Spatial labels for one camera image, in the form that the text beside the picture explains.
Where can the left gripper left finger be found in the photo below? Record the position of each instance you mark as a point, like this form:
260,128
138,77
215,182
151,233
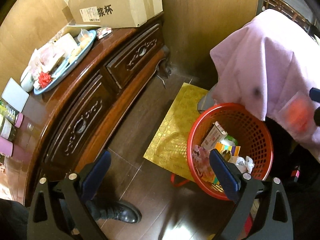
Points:
46,219

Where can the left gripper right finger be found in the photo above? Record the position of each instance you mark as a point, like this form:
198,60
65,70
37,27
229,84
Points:
273,219

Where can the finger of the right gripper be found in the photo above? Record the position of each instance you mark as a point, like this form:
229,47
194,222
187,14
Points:
314,94

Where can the white tissue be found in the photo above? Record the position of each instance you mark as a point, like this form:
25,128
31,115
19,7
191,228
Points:
245,165

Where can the red plastic trash basket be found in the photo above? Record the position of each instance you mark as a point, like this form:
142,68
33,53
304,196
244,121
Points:
251,133

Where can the purple bed sheet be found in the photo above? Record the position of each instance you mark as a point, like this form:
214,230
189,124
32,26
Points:
269,66

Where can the black boot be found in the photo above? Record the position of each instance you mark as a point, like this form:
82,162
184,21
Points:
120,211

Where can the dark wooden dresser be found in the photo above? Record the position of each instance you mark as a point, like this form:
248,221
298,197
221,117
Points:
67,127

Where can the white medicine box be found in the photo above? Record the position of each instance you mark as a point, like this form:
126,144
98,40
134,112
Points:
216,134

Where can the yellow gold floor mat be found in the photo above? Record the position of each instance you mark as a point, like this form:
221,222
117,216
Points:
168,148

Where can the blue tray with clutter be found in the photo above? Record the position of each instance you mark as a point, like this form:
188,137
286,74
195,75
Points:
51,63

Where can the cardboard box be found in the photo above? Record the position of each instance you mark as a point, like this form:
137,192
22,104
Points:
114,13

